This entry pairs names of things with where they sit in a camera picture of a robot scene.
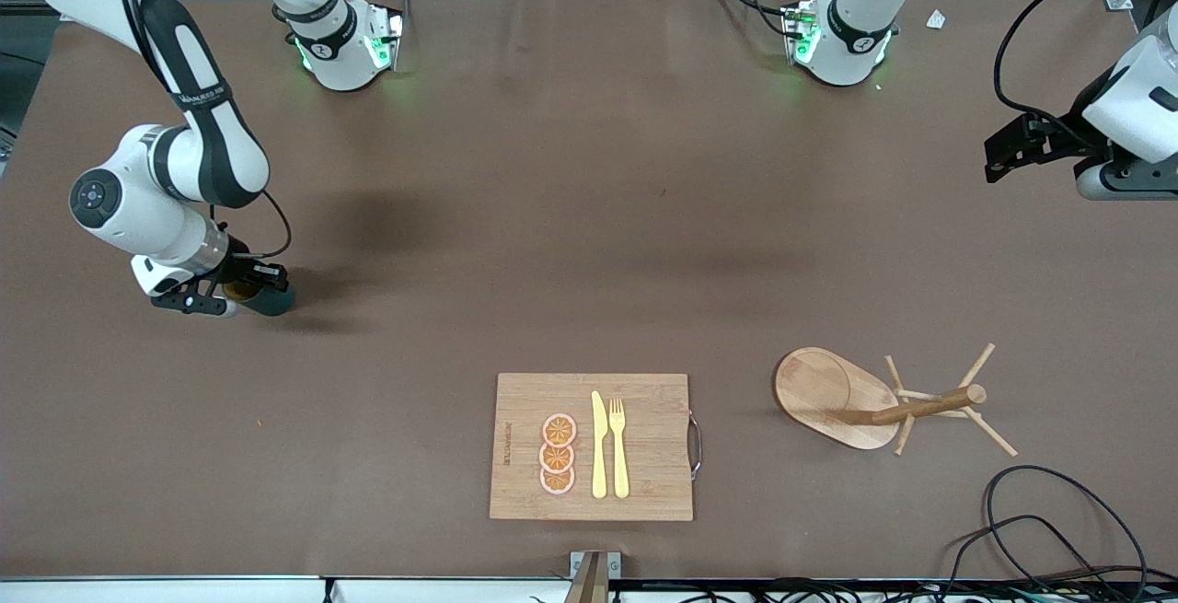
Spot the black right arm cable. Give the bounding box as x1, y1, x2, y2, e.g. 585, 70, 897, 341
109, 0, 295, 261

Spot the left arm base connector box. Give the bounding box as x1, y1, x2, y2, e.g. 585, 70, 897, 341
782, 0, 822, 66

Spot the yellow plastic fork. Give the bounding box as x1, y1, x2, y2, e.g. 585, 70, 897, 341
608, 398, 631, 500

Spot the yellow plastic knife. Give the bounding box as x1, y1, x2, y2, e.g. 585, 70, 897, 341
591, 390, 609, 500

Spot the brown table cover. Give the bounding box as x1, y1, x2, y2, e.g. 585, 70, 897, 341
0, 0, 1178, 581

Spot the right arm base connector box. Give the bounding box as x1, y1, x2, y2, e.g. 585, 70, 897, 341
364, 3, 407, 71

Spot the teal cup yellow inside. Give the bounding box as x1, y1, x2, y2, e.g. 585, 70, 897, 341
224, 277, 296, 318

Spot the wooden cutting board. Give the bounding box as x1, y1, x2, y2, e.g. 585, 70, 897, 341
489, 373, 703, 522

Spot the black looped cable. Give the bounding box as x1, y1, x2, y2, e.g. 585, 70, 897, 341
984, 464, 1151, 603
939, 515, 1144, 603

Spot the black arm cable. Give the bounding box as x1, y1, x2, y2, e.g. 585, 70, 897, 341
109, 0, 295, 261
992, 0, 1178, 134

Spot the wooden cup rack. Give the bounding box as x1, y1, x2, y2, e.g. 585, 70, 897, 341
774, 342, 1019, 458

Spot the aluminium post with bracket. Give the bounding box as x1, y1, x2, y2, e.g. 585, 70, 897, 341
563, 551, 622, 603

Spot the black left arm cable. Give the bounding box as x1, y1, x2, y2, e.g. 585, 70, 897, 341
992, 0, 1178, 134

